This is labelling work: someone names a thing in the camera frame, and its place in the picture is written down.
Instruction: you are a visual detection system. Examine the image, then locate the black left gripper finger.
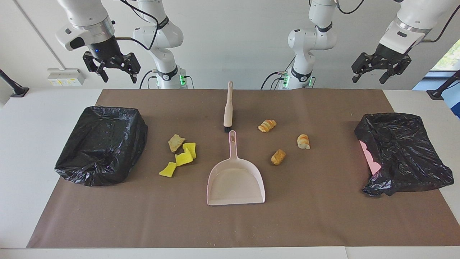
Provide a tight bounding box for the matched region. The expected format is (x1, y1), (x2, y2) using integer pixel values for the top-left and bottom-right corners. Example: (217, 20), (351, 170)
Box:
(379, 57), (412, 85)
(351, 53), (377, 83)

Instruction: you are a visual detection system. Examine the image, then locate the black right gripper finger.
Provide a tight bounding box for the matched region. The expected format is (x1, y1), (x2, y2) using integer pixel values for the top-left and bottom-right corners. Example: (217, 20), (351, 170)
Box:
(83, 51), (109, 83)
(120, 52), (141, 84)

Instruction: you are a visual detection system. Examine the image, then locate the tan sponge chunk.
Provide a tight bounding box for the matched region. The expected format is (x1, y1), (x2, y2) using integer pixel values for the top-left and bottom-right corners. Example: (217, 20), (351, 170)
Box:
(167, 134), (186, 153)

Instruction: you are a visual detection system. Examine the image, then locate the striped croissant piece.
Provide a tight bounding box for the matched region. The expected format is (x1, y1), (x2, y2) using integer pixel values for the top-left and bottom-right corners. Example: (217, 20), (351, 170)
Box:
(258, 119), (277, 133)
(296, 133), (311, 150)

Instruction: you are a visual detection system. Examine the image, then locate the yellow sponge piece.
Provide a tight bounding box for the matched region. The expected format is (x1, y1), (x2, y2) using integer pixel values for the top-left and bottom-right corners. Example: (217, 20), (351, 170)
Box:
(182, 142), (197, 159)
(158, 162), (178, 178)
(175, 149), (194, 167)

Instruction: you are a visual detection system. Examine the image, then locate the brown bread roll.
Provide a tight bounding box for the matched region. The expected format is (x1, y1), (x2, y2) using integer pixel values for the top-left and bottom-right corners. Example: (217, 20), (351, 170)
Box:
(271, 149), (287, 166)

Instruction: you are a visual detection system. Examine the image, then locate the beige plastic dustpan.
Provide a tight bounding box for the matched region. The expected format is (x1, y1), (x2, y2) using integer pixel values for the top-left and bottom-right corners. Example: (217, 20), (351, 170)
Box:
(206, 130), (267, 206)

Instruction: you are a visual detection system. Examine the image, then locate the black bag lined bin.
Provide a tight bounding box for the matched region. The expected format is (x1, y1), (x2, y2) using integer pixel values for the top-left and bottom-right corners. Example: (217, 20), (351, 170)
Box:
(54, 105), (149, 187)

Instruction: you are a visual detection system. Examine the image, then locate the black bag pink bin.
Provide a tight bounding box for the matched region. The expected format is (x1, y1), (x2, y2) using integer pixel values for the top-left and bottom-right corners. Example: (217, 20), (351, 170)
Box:
(354, 112), (455, 197)

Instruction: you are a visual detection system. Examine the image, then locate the pink plastic bin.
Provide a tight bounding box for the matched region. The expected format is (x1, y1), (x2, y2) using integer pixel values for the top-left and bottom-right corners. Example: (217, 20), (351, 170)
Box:
(359, 140), (382, 177)

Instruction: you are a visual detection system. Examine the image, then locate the black clamp stand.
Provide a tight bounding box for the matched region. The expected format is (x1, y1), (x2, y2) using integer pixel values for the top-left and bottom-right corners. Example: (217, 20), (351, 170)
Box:
(426, 70), (460, 101)
(0, 69), (30, 98)

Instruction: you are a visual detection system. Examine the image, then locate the bright window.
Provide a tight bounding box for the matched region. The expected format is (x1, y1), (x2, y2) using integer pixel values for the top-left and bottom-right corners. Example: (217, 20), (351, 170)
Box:
(429, 38), (460, 72)

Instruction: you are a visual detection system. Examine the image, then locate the brown paper table mat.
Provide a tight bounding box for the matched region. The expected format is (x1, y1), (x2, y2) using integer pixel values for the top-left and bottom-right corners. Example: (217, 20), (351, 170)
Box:
(27, 88), (460, 249)

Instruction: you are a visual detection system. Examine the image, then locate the black right base cable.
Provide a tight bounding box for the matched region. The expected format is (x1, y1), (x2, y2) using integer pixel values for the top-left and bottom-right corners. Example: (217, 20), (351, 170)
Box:
(139, 69), (159, 90)

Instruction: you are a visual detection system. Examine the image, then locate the black base cable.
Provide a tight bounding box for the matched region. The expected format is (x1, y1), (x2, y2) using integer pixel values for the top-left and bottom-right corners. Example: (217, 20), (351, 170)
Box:
(260, 57), (296, 90)
(139, 69), (159, 90)

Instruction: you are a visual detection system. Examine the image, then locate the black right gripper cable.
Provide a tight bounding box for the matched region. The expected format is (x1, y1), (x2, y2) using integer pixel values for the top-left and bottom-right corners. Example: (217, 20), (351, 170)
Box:
(114, 0), (161, 51)

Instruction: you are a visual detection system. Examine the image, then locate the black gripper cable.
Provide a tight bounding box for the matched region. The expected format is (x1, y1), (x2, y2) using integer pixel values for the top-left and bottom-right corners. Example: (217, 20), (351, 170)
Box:
(420, 4), (460, 43)
(114, 0), (161, 51)

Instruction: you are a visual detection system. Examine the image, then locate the white wall socket box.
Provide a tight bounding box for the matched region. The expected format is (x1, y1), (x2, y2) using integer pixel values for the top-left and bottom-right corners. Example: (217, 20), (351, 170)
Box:
(47, 68), (86, 87)

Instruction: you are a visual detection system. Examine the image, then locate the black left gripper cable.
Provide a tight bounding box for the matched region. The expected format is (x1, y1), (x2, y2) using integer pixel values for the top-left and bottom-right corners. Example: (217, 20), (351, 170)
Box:
(420, 4), (460, 43)

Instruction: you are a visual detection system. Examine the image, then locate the black left base cable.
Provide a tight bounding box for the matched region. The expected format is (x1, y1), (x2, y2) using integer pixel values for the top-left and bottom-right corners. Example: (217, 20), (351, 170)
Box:
(260, 57), (296, 90)

